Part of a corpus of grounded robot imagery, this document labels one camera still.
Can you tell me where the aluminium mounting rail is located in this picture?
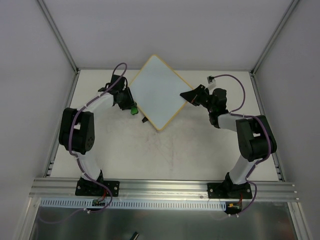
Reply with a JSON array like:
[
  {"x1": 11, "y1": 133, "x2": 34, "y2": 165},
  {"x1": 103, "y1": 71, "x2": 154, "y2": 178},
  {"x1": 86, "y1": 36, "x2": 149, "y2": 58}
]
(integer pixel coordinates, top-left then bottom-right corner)
[{"x1": 29, "y1": 177, "x2": 300, "y2": 202}]

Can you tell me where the right aluminium frame post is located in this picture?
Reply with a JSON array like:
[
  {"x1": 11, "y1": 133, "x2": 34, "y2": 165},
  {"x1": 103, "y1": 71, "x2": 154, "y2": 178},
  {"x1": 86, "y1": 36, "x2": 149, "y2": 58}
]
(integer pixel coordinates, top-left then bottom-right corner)
[{"x1": 251, "y1": 0, "x2": 309, "y2": 182}]

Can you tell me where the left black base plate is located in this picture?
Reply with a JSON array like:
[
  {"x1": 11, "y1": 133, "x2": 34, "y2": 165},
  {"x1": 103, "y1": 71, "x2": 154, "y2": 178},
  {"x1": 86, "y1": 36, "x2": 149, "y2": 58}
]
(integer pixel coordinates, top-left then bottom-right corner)
[{"x1": 75, "y1": 178, "x2": 120, "y2": 197}]

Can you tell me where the aluminium frame post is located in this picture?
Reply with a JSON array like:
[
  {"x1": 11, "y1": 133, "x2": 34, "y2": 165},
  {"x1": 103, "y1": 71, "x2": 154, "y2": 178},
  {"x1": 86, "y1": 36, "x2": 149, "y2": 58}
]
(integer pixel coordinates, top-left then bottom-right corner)
[
  {"x1": 251, "y1": 0, "x2": 309, "y2": 182},
  {"x1": 36, "y1": 0, "x2": 79, "y2": 178}
]

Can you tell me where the green whiteboard eraser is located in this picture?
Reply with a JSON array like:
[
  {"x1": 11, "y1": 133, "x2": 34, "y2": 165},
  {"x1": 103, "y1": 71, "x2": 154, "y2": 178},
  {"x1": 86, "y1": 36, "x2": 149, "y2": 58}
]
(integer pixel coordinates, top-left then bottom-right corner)
[{"x1": 130, "y1": 105, "x2": 139, "y2": 115}]

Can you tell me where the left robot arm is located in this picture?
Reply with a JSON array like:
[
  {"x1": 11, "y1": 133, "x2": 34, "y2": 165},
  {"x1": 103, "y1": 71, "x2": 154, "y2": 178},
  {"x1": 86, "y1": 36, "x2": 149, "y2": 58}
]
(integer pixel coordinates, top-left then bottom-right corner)
[{"x1": 58, "y1": 74, "x2": 139, "y2": 197}]

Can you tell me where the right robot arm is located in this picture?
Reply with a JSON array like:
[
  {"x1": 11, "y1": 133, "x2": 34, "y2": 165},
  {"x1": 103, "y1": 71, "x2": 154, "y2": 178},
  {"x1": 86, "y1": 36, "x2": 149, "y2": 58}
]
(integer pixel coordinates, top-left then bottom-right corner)
[{"x1": 180, "y1": 85, "x2": 277, "y2": 199}]

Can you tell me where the small black object bottom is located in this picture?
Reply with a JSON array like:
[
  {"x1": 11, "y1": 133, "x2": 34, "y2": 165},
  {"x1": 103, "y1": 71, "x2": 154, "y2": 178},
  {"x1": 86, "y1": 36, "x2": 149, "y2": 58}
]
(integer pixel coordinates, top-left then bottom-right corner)
[{"x1": 130, "y1": 231, "x2": 140, "y2": 240}]

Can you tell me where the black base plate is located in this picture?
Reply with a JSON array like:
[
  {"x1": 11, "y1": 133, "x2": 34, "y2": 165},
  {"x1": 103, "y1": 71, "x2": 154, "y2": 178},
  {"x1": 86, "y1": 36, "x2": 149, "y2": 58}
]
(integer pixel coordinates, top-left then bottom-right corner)
[
  {"x1": 207, "y1": 182, "x2": 253, "y2": 200},
  {"x1": 75, "y1": 178, "x2": 120, "y2": 197}
]

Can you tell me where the white slotted cable duct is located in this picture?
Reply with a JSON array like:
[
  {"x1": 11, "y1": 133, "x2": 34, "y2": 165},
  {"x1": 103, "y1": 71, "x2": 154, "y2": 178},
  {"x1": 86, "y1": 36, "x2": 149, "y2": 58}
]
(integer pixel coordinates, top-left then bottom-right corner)
[{"x1": 39, "y1": 197, "x2": 227, "y2": 211}]

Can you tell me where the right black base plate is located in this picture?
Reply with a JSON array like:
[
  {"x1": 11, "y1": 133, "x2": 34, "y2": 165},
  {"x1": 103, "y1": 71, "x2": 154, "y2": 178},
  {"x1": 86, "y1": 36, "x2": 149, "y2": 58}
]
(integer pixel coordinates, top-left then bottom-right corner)
[{"x1": 207, "y1": 182, "x2": 253, "y2": 200}]

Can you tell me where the lower black board clip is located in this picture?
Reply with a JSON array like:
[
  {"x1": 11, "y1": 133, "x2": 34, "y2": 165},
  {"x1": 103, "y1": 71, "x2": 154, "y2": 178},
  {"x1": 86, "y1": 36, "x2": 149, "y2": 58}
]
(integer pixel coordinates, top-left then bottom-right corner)
[{"x1": 142, "y1": 116, "x2": 149, "y2": 123}]

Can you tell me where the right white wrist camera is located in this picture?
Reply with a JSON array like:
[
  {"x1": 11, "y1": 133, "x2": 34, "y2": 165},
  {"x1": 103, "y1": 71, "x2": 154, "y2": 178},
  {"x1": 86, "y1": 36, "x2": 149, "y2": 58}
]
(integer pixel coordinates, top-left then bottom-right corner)
[{"x1": 207, "y1": 75, "x2": 217, "y2": 91}]

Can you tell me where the yellow framed whiteboard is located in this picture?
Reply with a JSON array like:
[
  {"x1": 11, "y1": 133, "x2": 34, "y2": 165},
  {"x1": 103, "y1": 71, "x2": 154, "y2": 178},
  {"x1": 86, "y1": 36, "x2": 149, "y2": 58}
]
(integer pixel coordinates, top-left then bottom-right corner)
[{"x1": 129, "y1": 54, "x2": 193, "y2": 131}]

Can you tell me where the left aluminium frame post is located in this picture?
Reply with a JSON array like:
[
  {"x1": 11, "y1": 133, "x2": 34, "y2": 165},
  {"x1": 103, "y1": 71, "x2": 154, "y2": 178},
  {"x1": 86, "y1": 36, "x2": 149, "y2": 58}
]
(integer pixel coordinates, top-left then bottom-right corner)
[{"x1": 36, "y1": 0, "x2": 79, "y2": 178}]

